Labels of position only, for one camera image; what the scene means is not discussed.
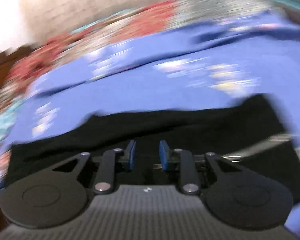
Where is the blue patterned bed sheet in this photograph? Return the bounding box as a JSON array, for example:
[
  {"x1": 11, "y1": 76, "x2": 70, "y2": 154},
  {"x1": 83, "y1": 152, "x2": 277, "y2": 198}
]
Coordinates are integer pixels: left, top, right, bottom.
[{"x1": 0, "y1": 11, "x2": 300, "y2": 239}]

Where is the black pant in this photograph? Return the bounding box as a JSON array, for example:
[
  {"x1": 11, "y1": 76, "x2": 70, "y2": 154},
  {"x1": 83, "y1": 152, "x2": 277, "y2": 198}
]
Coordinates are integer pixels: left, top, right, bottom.
[{"x1": 5, "y1": 94, "x2": 287, "y2": 185}]

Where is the red floral patchwork quilt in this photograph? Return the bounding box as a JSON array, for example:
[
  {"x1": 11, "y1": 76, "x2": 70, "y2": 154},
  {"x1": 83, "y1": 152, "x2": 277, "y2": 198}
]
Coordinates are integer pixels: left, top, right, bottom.
[{"x1": 0, "y1": 0, "x2": 273, "y2": 156}]

